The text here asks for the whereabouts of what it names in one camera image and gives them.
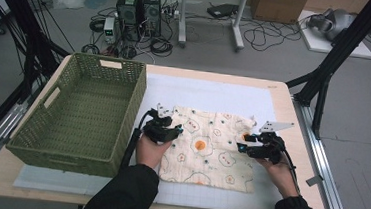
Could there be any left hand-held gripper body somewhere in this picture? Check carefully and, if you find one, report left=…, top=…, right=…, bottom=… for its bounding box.
left=141, top=101, right=175, bottom=146

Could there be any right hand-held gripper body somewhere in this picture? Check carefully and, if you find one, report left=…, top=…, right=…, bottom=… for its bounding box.
left=246, top=119, right=295, bottom=167

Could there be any cream printed cloth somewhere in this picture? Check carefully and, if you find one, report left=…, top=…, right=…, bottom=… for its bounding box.
left=157, top=104, right=262, bottom=194

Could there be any green woven basket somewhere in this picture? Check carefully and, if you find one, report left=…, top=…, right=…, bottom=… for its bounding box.
left=3, top=47, right=150, bottom=180

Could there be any person's left hand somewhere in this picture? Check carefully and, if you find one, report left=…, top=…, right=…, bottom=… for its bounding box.
left=133, top=134, right=173, bottom=171

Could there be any person's right hand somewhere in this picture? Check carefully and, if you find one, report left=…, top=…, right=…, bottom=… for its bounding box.
left=253, top=153, right=303, bottom=201

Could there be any white grid mat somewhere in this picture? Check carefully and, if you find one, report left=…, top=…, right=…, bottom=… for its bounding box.
left=12, top=62, right=291, bottom=209

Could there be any grey bench power supply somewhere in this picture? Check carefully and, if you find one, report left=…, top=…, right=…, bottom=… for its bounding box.
left=102, top=16, right=118, bottom=45

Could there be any white desk leg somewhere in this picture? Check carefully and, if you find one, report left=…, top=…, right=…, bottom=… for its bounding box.
left=176, top=0, right=191, bottom=48
left=229, top=0, right=250, bottom=53

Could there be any white power strip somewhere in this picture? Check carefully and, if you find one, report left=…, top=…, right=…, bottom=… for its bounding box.
left=161, top=7, right=181, bottom=20

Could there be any white floor board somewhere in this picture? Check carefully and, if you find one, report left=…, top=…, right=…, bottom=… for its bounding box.
left=296, top=9, right=371, bottom=60

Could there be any slim black computer tower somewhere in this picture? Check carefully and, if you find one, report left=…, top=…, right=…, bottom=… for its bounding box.
left=140, top=0, right=165, bottom=38

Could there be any large black computer tower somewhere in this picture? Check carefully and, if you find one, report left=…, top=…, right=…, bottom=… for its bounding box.
left=112, top=0, right=146, bottom=43

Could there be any black flat device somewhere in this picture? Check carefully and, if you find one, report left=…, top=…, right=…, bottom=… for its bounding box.
left=205, top=1, right=240, bottom=21

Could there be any large cardboard box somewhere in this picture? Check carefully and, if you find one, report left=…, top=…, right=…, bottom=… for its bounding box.
left=248, top=0, right=310, bottom=27

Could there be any grey robot head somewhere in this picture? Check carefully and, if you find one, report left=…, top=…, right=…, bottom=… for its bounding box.
left=307, top=6, right=357, bottom=44

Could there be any right hand-held gripper black cable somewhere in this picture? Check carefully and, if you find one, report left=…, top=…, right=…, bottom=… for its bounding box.
left=278, top=148, right=304, bottom=195

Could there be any hand-held gripper black cable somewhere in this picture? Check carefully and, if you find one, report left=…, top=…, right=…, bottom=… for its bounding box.
left=278, top=148, right=304, bottom=195
left=119, top=106, right=157, bottom=173

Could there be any left hand-held gripper black cable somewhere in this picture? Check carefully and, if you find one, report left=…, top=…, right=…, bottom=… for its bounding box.
left=119, top=106, right=157, bottom=173

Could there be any grey metal bracket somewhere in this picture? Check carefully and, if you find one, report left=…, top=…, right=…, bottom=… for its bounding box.
left=305, top=173, right=325, bottom=189

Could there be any coiled black cable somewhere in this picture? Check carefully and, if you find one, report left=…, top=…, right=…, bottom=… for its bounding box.
left=148, top=36, right=175, bottom=58

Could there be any tangled black floor cable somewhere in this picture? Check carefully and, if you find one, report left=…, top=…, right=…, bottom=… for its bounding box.
left=242, top=18, right=303, bottom=55

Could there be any black frame stand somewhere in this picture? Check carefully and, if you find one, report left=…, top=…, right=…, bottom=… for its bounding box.
left=280, top=0, right=371, bottom=145
left=0, top=0, right=75, bottom=109

